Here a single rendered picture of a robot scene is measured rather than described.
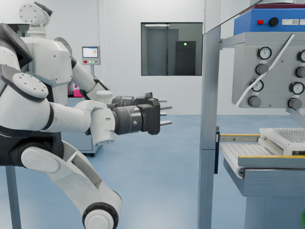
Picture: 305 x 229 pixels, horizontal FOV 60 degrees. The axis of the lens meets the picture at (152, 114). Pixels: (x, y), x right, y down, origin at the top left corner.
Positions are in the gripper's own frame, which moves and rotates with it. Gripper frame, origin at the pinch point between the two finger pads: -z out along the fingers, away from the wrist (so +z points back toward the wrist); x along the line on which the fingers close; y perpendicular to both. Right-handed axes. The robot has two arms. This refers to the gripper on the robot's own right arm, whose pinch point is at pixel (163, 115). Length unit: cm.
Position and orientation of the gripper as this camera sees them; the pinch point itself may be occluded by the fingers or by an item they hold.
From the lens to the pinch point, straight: 91.9
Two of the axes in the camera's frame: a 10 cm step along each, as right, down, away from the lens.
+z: -8.5, 1.0, -5.1
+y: 5.2, 1.7, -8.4
